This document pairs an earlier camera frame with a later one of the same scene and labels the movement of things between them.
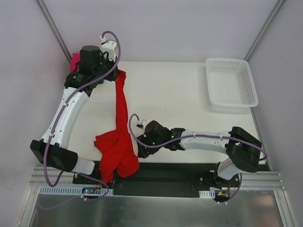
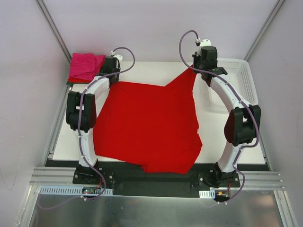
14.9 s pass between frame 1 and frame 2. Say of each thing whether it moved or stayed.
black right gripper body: moved
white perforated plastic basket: stayed
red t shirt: moved
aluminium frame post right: stayed
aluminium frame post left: stayed
